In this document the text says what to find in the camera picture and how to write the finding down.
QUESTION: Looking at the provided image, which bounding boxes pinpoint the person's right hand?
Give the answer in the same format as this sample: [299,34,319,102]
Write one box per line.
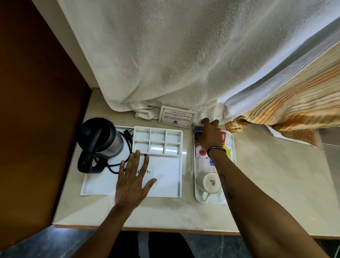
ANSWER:
[197,118,226,154]

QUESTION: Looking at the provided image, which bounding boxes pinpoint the person's left hand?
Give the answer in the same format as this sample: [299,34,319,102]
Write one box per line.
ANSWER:
[114,150,157,211]

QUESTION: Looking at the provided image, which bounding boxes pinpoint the person's left forearm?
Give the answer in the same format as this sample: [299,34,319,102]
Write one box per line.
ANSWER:
[72,204,136,258]

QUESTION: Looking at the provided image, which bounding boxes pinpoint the person's right forearm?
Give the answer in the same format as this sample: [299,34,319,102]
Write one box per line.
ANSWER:
[207,148,331,258]

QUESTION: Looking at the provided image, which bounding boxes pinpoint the large white plastic tray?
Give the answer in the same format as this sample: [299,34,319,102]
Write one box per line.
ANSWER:
[80,125,184,199]

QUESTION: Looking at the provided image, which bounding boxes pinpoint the black wrist band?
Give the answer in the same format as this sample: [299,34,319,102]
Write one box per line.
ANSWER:
[206,146,227,158]

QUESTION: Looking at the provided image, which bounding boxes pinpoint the white compartment organizer tray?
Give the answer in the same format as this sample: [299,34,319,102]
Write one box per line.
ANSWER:
[132,126,183,158]

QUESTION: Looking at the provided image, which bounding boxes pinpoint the small white tray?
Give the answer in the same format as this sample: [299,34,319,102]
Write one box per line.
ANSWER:
[193,127,236,205]

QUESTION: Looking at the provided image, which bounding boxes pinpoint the white notice card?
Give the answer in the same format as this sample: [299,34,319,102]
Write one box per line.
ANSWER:
[158,105,197,129]

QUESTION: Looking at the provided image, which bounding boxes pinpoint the black steel electric kettle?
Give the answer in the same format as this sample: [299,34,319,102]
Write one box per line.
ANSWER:
[77,117,125,174]

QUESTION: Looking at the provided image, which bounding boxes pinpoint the white paper sachets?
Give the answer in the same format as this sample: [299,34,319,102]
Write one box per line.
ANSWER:
[199,156,217,174]

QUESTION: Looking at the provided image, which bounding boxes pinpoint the white ceramic cup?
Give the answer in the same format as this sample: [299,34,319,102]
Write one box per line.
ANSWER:
[195,172,222,201]

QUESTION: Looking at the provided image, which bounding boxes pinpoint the person's dark trousers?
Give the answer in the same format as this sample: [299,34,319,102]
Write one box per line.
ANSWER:
[110,231,196,258]

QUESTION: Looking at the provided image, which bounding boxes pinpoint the white towel cloth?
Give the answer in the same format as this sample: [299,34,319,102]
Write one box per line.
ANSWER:
[57,0,340,127]

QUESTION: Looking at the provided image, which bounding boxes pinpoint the orange striped curtain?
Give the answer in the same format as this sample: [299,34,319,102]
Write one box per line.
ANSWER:
[225,42,340,147]

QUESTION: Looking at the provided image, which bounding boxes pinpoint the brown wooden panel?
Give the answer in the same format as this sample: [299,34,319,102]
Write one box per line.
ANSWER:
[0,0,92,251]

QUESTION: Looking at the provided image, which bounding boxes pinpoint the black kettle power cord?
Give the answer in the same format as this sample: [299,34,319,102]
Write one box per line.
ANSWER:
[106,128,134,174]

